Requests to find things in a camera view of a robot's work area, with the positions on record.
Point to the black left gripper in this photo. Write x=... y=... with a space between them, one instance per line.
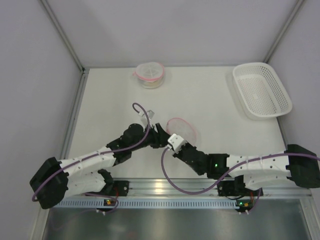
x=154 y=137

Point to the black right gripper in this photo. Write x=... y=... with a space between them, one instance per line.
x=182 y=150

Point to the white mesh laundry bag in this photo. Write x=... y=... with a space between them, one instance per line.
x=150 y=75
x=181 y=127

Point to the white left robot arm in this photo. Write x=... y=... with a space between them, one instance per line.
x=59 y=179

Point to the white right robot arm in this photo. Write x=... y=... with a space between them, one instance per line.
x=296 y=164

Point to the white plastic basket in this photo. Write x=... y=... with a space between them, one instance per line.
x=260 y=91

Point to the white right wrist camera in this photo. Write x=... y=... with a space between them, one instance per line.
x=175 y=142

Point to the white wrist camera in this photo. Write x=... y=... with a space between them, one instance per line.
x=144 y=118
x=175 y=142

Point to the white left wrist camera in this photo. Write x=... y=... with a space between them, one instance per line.
x=144 y=118

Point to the white slotted cable duct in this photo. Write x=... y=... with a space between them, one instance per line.
x=152 y=203

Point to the aluminium frame post left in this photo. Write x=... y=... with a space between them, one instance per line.
x=59 y=29

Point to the aluminium frame post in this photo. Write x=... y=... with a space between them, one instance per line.
x=295 y=10
x=59 y=29

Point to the aluminium frame post right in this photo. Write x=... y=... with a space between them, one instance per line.
x=295 y=10

